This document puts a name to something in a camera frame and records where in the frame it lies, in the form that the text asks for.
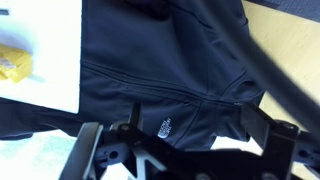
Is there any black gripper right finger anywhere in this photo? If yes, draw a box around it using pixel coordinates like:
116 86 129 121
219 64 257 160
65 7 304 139
239 101 320 168

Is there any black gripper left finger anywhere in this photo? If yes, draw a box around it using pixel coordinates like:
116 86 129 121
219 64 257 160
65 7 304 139
58 101 158 180

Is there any black zip vest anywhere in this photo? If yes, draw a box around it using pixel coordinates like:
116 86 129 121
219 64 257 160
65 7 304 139
0 0 268 152

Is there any white flat board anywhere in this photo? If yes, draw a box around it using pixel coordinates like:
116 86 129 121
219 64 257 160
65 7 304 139
0 0 84 115

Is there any yellow crumpled object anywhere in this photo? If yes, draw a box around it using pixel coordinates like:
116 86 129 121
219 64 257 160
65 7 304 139
0 43 35 84

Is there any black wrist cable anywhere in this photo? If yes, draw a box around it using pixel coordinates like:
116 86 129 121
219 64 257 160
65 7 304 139
229 13 320 134

